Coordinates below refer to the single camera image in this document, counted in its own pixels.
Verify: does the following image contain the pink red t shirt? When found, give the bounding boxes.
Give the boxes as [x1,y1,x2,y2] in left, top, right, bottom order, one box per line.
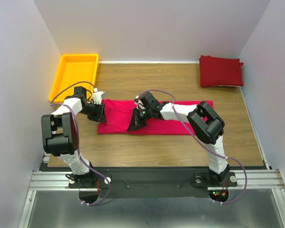
[96,99,214,136]

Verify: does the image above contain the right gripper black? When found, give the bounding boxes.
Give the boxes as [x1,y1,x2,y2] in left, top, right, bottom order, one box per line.
[127,107,152,132]

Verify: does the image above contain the folded dark red shirt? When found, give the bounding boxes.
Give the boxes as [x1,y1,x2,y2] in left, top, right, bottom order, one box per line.
[199,56,244,87]

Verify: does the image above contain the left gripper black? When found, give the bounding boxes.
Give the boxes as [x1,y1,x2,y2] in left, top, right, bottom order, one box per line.
[79,101,107,124]

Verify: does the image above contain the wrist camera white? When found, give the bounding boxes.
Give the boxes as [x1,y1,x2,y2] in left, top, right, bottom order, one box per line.
[134,95,146,110]
[92,88,106,105]

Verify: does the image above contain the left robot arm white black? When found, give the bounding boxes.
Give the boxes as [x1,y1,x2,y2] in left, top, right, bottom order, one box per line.
[41,86,106,188]

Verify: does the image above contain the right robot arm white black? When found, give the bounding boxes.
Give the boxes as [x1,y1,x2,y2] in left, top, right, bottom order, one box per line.
[127,91,229,185]

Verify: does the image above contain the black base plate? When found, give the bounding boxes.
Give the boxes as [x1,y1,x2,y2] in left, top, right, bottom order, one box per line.
[66,167,238,203]

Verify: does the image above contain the aluminium rail frame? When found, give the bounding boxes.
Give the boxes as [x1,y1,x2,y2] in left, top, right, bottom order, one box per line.
[18,104,285,228]

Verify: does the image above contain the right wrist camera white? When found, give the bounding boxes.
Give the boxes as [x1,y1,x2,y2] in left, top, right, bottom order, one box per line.
[134,95,146,110]

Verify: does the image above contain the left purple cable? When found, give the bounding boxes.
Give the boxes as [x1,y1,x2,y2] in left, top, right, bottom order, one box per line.
[49,81,112,207]

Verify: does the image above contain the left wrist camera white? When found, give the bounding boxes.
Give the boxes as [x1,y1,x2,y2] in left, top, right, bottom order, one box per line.
[92,88,106,105]

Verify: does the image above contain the yellow plastic tray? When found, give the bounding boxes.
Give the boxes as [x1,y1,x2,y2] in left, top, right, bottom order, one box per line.
[49,54,99,103]

